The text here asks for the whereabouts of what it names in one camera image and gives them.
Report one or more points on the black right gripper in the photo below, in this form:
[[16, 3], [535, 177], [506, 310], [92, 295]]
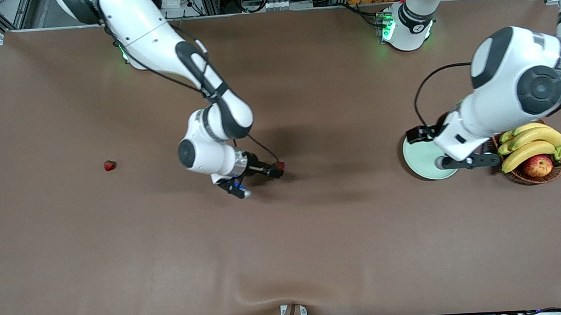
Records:
[[254, 164]]

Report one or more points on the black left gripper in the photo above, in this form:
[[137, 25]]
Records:
[[423, 133]]

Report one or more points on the red strawberry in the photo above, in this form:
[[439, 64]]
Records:
[[280, 166], [109, 165]]

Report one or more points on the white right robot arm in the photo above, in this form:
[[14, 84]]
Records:
[[141, 25]]

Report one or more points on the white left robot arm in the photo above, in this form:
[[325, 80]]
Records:
[[514, 80]]

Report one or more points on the light green round plate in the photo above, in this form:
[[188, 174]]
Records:
[[422, 161]]

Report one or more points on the brown table mat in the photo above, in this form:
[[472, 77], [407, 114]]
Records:
[[286, 249]]

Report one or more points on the yellow banana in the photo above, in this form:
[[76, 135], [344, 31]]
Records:
[[524, 155], [527, 127], [542, 135]]

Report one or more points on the brown wicker basket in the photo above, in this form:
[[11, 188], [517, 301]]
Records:
[[525, 177]]

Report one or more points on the red apple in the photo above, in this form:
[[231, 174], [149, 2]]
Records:
[[537, 166]]

